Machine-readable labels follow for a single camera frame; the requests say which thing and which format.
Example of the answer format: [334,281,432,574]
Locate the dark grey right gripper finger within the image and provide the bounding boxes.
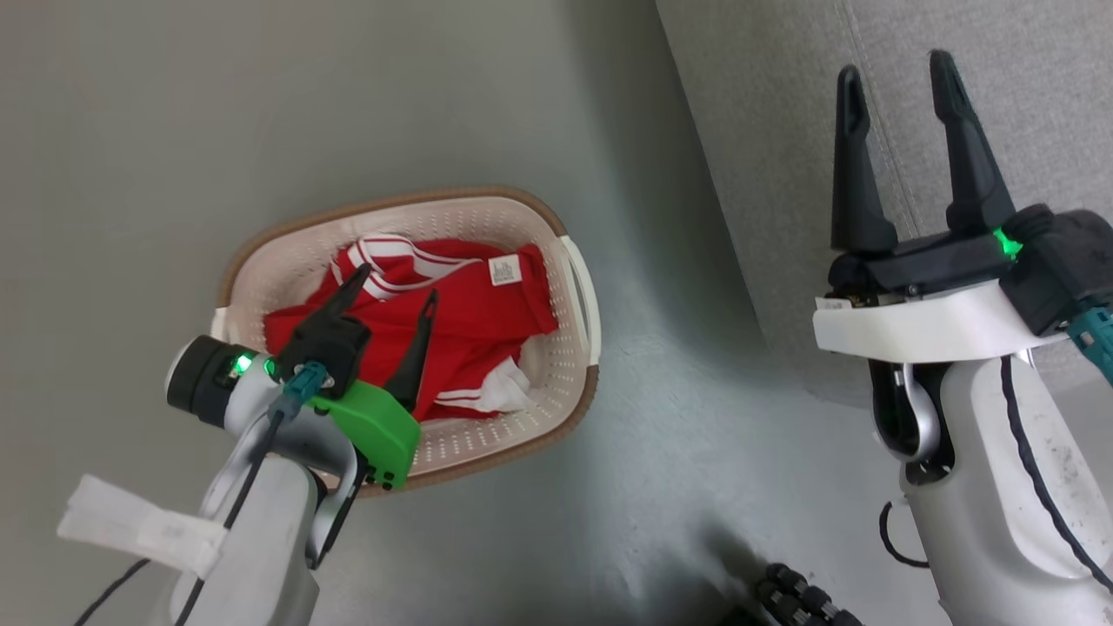
[929,50,1016,236]
[830,64,899,255]

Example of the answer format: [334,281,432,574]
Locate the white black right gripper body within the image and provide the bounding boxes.
[812,230,1072,363]

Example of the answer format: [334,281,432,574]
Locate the black corrugated hose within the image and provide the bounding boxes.
[720,563,863,626]

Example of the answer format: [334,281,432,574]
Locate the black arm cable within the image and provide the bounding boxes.
[998,355,1113,596]
[172,396,305,626]

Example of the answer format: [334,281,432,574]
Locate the cream perforated laundry basket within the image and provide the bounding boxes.
[210,185,603,498]

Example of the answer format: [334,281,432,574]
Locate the teal cable connector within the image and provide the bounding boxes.
[1066,306,1113,388]
[271,362,331,423]

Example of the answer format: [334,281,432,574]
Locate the teal right cable connector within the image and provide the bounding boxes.
[1066,306,1113,388]

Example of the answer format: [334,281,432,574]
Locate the white tape label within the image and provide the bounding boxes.
[57,474,229,580]

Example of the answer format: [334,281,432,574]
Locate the grey fabric sofa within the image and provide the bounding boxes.
[655,0,1113,411]

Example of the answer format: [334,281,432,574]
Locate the red jersey with white stripes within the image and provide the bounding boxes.
[263,235,559,423]

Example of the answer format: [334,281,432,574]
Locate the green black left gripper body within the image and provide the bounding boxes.
[274,311,423,489]

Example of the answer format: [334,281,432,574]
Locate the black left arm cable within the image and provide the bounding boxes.
[172,396,305,626]

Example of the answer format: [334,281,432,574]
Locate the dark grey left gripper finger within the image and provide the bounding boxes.
[322,263,374,321]
[383,290,439,413]

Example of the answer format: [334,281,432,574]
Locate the teal left cable connector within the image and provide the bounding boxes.
[271,362,331,423]

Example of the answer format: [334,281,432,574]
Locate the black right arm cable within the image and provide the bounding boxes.
[998,355,1113,596]

